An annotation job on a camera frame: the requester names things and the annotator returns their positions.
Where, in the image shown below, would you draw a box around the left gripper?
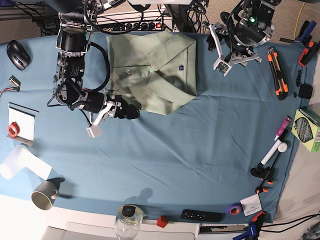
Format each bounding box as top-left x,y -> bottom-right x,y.
202,21 -> 262,77

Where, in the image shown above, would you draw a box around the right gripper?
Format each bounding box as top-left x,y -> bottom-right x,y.
79,92 -> 140,138

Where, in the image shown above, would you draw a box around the light green T-shirt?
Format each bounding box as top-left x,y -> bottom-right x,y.
106,31 -> 197,116

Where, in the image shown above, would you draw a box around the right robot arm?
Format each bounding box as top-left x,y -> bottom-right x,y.
48,0 -> 140,138

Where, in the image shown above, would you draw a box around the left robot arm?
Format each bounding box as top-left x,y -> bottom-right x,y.
202,0 -> 281,76

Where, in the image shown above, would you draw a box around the orange black utility knife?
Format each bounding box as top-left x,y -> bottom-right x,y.
267,47 -> 289,101

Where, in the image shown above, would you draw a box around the small black screws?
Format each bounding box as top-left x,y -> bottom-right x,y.
293,69 -> 302,98

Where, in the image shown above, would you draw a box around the black power strip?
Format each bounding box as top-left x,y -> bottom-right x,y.
98,20 -> 173,32

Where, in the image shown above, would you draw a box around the blue orange clamp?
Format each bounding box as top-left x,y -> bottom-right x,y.
279,20 -> 320,67

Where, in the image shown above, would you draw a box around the black square box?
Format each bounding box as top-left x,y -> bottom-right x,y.
298,83 -> 313,100

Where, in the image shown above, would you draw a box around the purple tube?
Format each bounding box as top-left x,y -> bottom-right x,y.
274,116 -> 292,141

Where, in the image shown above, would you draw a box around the blue table cloth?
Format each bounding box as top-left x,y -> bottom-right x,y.
0,33 -> 309,221

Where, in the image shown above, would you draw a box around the white marker pen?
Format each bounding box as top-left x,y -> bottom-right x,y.
260,129 -> 288,166

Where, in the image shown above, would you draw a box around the white notepad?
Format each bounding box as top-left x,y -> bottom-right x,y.
7,102 -> 39,147

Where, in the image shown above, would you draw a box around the white round cap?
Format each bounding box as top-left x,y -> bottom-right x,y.
277,142 -> 288,153

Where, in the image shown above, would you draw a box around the green cardboard box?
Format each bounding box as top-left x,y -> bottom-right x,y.
291,107 -> 320,153

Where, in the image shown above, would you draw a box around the clear glass jar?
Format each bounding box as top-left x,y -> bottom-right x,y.
114,204 -> 145,240

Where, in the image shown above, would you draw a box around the red cube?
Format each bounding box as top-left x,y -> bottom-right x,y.
156,216 -> 168,228

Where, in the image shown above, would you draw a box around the red tape roll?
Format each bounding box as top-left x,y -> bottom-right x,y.
7,122 -> 20,138

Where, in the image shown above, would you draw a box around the small battery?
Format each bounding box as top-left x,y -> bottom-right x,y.
9,75 -> 21,88

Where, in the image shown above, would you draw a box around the black computer mouse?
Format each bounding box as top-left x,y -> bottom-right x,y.
6,40 -> 31,71

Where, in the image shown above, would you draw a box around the grey mug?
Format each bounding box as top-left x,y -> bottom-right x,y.
31,180 -> 60,211

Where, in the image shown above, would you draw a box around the black orange clamp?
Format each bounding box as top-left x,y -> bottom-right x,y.
249,149 -> 286,194

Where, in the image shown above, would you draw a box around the black remote control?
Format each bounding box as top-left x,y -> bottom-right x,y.
180,209 -> 224,223

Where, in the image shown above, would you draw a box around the purple tape roll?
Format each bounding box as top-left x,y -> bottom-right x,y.
225,203 -> 243,216

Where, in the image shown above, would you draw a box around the white paper card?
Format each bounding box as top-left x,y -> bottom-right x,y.
240,194 -> 262,217

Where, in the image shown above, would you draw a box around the blue black clamp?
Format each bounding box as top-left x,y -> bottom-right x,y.
232,211 -> 267,240

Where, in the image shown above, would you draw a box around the coloured wires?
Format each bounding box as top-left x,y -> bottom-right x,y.
0,86 -> 20,96

